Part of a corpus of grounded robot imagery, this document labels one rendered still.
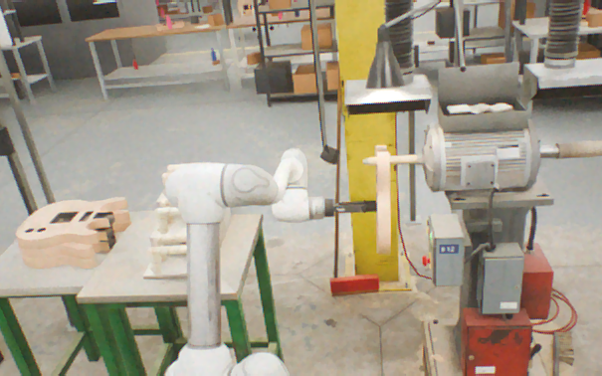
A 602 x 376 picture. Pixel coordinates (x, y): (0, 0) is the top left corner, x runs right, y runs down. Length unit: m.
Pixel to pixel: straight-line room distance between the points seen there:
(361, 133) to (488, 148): 1.11
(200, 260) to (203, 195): 0.19
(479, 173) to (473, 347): 0.73
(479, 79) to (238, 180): 0.99
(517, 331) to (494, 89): 0.93
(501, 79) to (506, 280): 0.74
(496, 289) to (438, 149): 0.59
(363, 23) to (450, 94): 0.87
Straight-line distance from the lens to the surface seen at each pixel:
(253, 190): 1.52
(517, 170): 2.02
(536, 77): 2.01
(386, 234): 1.96
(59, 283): 2.38
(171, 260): 2.21
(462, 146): 1.96
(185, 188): 1.61
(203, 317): 1.65
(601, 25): 5.97
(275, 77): 6.96
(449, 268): 1.89
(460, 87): 2.06
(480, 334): 2.27
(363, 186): 3.08
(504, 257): 2.10
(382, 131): 2.94
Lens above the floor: 2.09
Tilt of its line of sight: 27 degrees down
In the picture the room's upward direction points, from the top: 7 degrees counter-clockwise
